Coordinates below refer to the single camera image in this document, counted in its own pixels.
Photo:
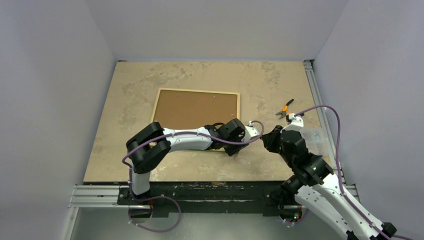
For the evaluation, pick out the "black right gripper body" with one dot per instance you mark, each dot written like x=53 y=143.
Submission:
x=271 y=139

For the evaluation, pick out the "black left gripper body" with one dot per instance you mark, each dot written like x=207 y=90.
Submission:
x=232 y=148

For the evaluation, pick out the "green wooden picture frame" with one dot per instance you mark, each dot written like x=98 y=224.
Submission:
x=184 y=109

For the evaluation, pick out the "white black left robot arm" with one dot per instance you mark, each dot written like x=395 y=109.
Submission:
x=148 y=148

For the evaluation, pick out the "clear plastic box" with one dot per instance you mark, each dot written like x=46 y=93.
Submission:
x=315 y=140

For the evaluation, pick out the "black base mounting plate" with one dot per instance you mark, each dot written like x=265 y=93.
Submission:
x=289 y=213

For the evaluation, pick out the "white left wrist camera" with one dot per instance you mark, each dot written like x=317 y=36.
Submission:
x=251 y=133

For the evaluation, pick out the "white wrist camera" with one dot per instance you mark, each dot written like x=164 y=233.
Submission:
x=294 y=122
x=251 y=133

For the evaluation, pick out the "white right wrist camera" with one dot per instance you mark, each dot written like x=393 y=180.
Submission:
x=294 y=122

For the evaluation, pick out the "orange handled pliers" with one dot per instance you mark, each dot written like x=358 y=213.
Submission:
x=282 y=114

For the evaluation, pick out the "aluminium right side rail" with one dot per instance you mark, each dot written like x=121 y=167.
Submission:
x=324 y=116

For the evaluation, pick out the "aluminium rail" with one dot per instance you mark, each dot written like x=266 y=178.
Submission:
x=324 y=116
x=96 y=197

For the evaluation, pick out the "aluminium front rail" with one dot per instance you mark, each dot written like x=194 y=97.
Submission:
x=96 y=197

